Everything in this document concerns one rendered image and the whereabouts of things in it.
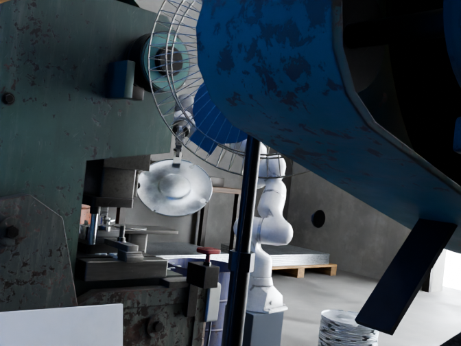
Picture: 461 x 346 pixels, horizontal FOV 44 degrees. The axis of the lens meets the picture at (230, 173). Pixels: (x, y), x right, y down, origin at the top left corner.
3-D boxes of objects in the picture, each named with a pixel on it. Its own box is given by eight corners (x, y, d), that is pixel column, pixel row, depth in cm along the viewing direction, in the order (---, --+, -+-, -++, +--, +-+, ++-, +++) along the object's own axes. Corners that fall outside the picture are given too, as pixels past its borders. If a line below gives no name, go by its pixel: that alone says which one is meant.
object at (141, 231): (154, 259, 221) (158, 224, 221) (175, 266, 211) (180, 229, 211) (97, 260, 205) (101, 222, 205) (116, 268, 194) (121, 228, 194)
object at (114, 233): (99, 236, 205) (100, 224, 205) (120, 243, 194) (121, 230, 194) (75, 236, 199) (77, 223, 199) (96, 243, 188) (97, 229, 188)
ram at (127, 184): (122, 195, 210) (130, 115, 210) (144, 199, 199) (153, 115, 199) (79, 192, 199) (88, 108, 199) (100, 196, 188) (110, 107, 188)
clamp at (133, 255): (115, 252, 192) (119, 222, 192) (143, 262, 179) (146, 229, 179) (99, 252, 188) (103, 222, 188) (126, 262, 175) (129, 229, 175)
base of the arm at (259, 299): (264, 300, 261) (267, 270, 261) (294, 310, 247) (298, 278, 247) (228, 303, 246) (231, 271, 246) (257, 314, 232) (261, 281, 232)
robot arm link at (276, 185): (274, 212, 263) (282, 187, 275) (298, 196, 252) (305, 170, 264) (242, 187, 258) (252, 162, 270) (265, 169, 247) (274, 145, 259)
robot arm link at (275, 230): (261, 206, 263) (301, 211, 258) (247, 247, 245) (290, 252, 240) (260, 189, 255) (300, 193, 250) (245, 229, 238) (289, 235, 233)
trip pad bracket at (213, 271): (195, 315, 194) (202, 257, 194) (213, 323, 187) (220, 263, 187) (181, 316, 190) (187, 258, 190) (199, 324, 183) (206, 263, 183)
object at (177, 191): (186, 228, 206) (187, 227, 206) (121, 195, 213) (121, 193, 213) (225, 179, 224) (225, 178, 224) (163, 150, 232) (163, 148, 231)
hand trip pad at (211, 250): (208, 268, 192) (210, 246, 192) (220, 272, 187) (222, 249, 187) (192, 270, 187) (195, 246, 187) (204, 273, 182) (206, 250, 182)
